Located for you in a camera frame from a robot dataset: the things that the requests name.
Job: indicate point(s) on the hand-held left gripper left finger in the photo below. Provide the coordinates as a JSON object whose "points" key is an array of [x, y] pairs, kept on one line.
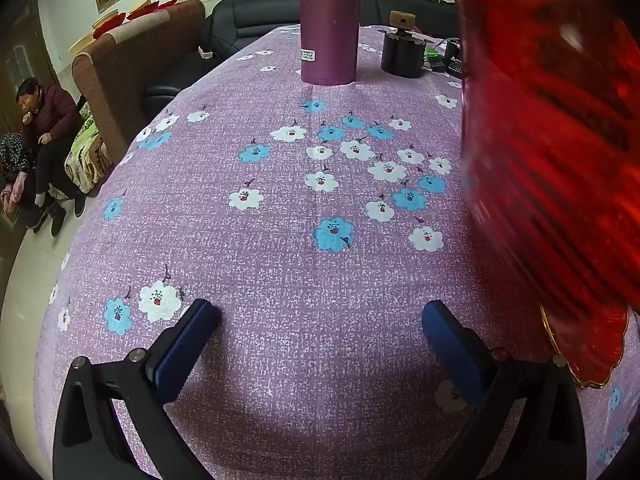
{"points": [[185, 345]]}

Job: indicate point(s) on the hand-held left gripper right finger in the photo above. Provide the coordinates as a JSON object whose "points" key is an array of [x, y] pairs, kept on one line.
{"points": [[455, 350]]}

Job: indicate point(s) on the small red gold-rimmed plate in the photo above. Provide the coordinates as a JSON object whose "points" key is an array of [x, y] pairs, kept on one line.
{"points": [[550, 110]]}

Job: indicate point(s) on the purple floral tablecloth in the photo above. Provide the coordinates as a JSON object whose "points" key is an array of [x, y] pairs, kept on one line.
{"points": [[300, 260]]}

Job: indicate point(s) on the printed blanket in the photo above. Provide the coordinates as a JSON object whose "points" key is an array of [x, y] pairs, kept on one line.
{"points": [[85, 155]]}

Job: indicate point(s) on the brown fabric sofa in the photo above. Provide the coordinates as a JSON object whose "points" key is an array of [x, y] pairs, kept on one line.
{"points": [[130, 70]]}

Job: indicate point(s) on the black power adapter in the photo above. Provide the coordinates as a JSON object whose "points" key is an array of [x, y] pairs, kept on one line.
{"points": [[454, 60]]}

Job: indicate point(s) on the green packet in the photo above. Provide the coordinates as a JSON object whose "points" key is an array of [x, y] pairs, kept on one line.
{"points": [[435, 57]]}

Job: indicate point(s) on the white power strip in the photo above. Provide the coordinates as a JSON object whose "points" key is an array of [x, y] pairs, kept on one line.
{"points": [[205, 52]]}

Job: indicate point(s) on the black jar with wooden stopper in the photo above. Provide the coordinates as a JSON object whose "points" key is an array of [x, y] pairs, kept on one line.
{"points": [[402, 55]]}

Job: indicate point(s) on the black leather sofa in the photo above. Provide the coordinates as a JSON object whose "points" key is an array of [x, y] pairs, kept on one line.
{"points": [[250, 15]]}

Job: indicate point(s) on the brown wooden door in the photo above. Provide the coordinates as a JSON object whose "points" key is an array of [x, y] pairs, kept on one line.
{"points": [[20, 50]]}

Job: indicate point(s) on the purple thermos bottle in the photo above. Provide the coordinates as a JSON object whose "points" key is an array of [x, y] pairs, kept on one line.
{"points": [[330, 20]]}

